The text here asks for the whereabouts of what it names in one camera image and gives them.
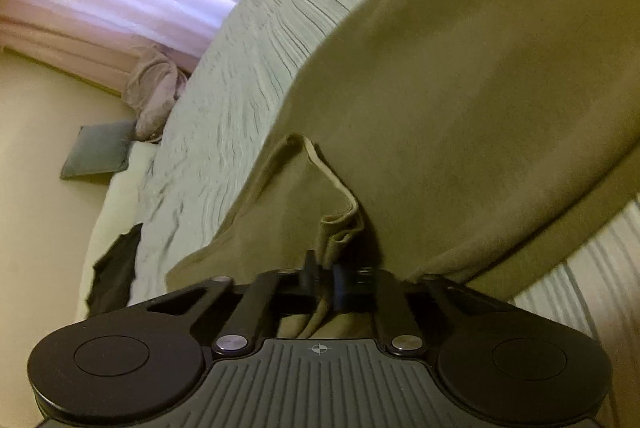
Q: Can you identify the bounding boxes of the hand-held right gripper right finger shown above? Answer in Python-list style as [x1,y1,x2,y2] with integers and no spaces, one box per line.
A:
[332,262,511,355]

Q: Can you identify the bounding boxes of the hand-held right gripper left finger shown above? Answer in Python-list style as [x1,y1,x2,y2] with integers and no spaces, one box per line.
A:
[145,250,321,356]

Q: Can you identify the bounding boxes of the olive brown pants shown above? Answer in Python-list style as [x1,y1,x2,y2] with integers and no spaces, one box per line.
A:
[165,0,640,341]

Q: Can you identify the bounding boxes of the black garment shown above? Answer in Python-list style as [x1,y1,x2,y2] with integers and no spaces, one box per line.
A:
[87,223,146,316]

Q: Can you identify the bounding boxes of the white padded bolster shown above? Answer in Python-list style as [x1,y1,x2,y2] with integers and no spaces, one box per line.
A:
[75,143,161,324]

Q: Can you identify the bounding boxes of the grey striped bedspread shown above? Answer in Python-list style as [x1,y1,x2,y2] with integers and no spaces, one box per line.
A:
[130,0,640,344]

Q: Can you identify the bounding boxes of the crumpled pink blanket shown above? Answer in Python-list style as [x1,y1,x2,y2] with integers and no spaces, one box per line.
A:
[122,45,188,143]

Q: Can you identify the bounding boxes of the grey pillow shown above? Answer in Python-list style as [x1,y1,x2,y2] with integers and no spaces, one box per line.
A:
[60,120,138,181]

